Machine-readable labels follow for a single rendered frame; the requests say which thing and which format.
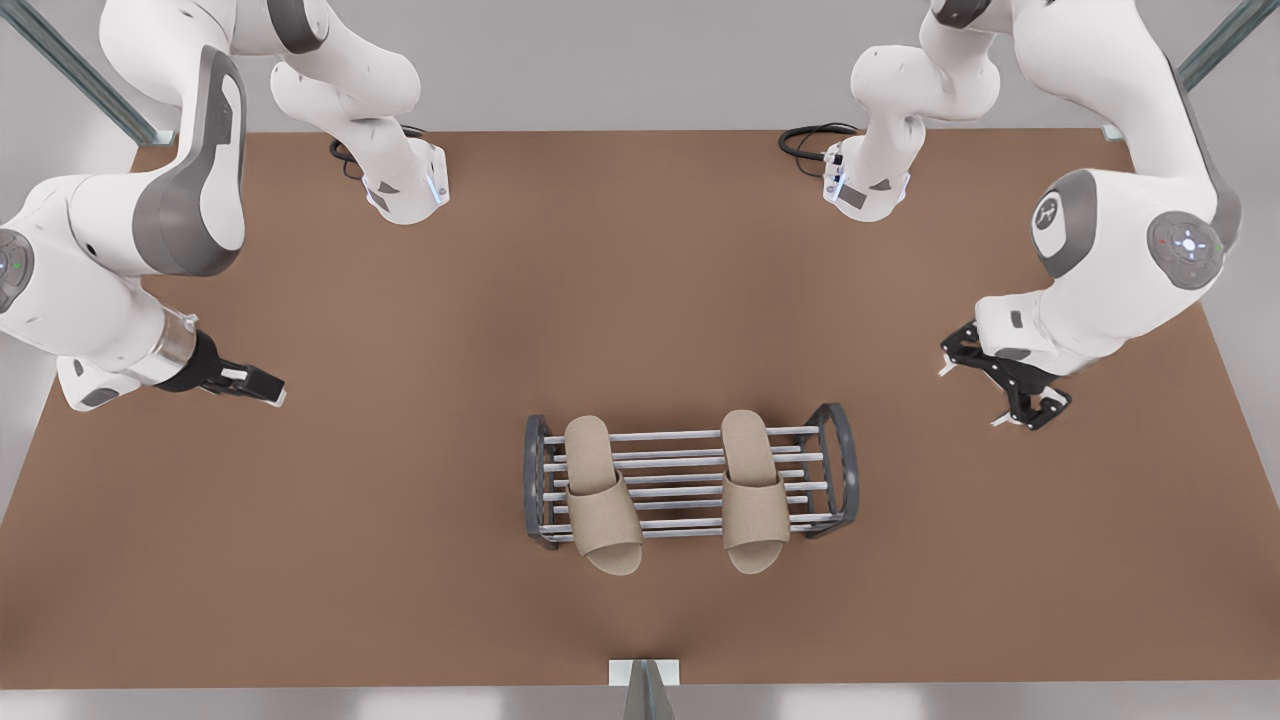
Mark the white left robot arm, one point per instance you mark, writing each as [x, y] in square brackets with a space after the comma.
[1110, 240]

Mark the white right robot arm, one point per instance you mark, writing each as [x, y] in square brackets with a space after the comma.
[110, 225]

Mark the grey metal shoe rack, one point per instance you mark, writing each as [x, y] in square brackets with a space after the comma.
[690, 480]

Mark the beige open-toe slipper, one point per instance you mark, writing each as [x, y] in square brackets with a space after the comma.
[755, 510]
[605, 515]

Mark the silver frame post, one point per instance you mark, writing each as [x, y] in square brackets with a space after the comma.
[1220, 40]
[70, 65]
[648, 690]

